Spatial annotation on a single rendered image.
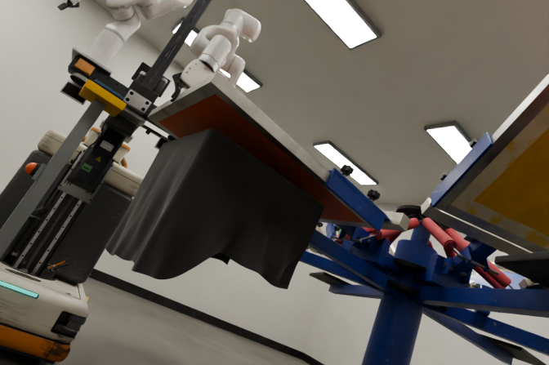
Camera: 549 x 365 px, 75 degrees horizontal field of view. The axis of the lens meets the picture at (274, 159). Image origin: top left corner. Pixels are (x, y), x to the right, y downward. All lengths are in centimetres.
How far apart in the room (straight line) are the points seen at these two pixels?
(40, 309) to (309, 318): 552
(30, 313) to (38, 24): 400
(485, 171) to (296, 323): 568
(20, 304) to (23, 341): 14
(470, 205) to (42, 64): 470
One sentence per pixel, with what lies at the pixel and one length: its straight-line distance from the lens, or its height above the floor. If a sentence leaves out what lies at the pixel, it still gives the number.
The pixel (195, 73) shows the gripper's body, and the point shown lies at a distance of 127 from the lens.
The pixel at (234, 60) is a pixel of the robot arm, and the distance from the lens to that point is 175.
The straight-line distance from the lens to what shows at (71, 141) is 126.
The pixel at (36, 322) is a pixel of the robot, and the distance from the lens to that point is 182.
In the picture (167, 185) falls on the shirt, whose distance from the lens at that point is 111.
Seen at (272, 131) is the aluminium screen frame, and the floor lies 102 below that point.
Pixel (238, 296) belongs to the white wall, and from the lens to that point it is 591.
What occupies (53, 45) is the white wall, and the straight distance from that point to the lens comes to 523.
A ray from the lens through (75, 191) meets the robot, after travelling 200.
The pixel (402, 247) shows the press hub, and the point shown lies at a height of 111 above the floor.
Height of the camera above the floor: 59
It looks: 20 degrees up
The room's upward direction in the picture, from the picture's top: 25 degrees clockwise
